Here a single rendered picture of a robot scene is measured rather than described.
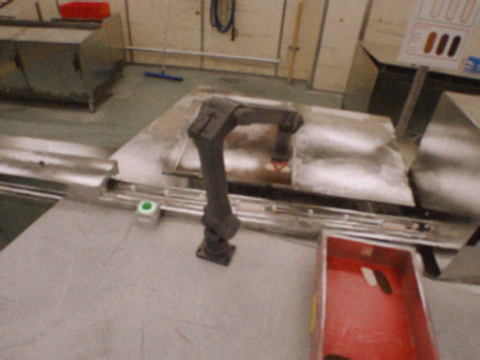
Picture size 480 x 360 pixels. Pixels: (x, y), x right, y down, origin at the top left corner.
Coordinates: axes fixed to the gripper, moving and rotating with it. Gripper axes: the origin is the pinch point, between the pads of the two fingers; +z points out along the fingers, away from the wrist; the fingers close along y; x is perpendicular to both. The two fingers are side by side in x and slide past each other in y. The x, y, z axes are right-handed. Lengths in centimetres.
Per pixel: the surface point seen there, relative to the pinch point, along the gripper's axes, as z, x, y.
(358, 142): 4.5, -36.9, 30.4
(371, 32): 63, -107, 353
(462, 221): -16, -60, -27
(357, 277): 6, -32, -40
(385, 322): 4, -39, -55
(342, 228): 5.1, -26.7, -21.2
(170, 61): 138, 173, 334
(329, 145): 4.7, -22.5, 24.2
